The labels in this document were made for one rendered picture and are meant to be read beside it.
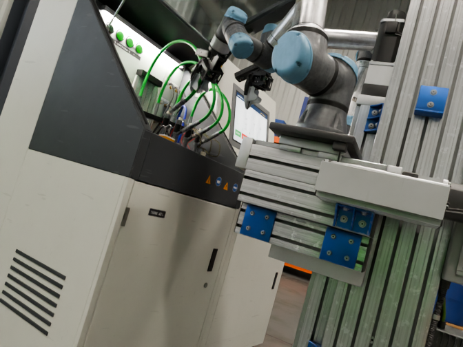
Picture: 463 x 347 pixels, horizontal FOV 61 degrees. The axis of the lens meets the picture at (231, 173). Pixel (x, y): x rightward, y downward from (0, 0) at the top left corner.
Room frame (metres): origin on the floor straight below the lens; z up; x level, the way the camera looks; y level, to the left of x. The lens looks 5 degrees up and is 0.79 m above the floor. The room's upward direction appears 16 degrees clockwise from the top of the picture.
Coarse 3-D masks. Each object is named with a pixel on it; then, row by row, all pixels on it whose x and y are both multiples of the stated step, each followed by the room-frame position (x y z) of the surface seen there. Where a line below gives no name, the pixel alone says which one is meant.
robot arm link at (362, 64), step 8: (360, 56) 1.65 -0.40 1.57; (368, 56) 1.63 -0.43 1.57; (360, 64) 1.65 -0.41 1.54; (368, 64) 1.63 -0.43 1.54; (360, 72) 1.64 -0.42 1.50; (360, 80) 1.63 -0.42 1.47; (360, 88) 1.63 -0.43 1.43; (352, 96) 1.63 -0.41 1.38; (352, 104) 1.63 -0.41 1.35; (352, 112) 1.63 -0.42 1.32
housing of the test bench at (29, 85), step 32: (64, 0) 1.58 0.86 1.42; (32, 32) 1.66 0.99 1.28; (64, 32) 1.54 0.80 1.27; (32, 64) 1.62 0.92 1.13; (32, 96) 1.57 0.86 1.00; (0, 128) 1.66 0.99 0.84; (32, 128) 1.53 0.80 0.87; (0, 160) 1.61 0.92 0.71; (0, 192) 1.57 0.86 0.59; (0, 224) 1.53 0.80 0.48
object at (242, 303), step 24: (216, 96) 1.97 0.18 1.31; (264, 96) 2.43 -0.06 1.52; (240, 240) 1.88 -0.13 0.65; (240, 264) 1.93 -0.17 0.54; (264, 264) 2.15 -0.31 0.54; (216, 288) 1.81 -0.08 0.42; (240, 288) 1.99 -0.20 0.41; (264, 288) 2.22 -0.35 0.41; (216, 312) 1.85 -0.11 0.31; (240, 312) 2.05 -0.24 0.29; (264, 312) 2.30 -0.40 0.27; (216, 336) 1.90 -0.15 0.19; (240, 336) 2.12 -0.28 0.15; (264, 336) 2.38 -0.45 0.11
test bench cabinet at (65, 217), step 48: (48, 192) 1.41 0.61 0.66; (96, 192) 1.28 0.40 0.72; (0, 240) 1.52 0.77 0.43; (48, 240) 1.37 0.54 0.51; (96, 240) 1.24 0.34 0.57; (0, 288) 1.46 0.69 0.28; (48, 288) 1.32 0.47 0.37; (96, 288) 1.22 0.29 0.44; (0, 336) 1.42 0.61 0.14; (48, 336) 1.29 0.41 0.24
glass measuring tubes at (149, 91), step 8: (136, 72) 1.80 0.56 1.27; (144, 72) 1.79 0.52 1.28; (136, 80) 1.80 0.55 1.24; (152, 80) 1.85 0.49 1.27; (136, 88) 1.80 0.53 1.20; (144, 88) 1.83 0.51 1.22; (152, 88) 1.90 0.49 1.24; (144, 96) 1.87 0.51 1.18; (152, 96) 1.89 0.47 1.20; (144, 104) 1.86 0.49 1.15; (152, 104) 1.89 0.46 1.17
